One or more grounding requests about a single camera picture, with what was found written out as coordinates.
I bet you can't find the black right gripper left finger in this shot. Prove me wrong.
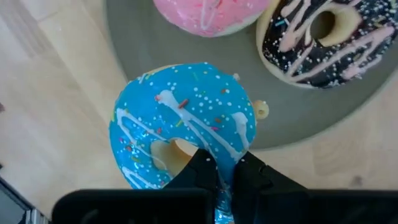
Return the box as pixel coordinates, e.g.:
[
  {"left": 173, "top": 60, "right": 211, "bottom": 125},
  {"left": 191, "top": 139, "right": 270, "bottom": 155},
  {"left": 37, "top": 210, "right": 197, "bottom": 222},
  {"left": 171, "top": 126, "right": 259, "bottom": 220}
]
[{"left": 164, "top": 148, "right": 218, "bottom": 190}]

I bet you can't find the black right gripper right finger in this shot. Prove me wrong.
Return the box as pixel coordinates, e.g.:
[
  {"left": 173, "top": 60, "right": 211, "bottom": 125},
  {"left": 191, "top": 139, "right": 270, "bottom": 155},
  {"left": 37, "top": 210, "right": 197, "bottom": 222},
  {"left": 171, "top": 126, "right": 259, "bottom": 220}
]
[{"left": 231, "top": 151, "right": 307, "bottom": 224}]

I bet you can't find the large blue glazed donut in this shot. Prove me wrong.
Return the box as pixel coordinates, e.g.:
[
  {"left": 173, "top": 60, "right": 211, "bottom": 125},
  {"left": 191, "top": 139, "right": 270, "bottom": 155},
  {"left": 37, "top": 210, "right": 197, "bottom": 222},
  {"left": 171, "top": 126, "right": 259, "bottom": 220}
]
[{"left": 108, "top": 62, "right": 270, "bottom": 224}]

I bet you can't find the large chocolate drizzled donut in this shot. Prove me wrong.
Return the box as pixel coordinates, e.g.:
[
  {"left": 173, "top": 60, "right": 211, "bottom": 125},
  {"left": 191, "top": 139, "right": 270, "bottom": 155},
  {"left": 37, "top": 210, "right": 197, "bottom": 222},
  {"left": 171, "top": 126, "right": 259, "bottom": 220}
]
[{"left": 256, "top": 0, "right": 398, "bottom": 90}]

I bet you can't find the large pink glazed donut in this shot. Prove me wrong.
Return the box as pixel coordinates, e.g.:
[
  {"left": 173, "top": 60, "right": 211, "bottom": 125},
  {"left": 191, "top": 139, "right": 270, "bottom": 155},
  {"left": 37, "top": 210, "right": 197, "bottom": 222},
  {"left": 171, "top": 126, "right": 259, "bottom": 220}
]
[{"left": 152, "top": 0, "right": 272, "bottom": 39}]

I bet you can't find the grey round plate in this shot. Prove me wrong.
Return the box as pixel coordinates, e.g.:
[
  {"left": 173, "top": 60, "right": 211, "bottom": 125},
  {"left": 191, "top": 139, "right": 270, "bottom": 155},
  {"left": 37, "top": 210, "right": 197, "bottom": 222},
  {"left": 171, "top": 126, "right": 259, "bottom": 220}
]
[{"left": 104, "top": 0, "right": 398, "bottom": 151}]

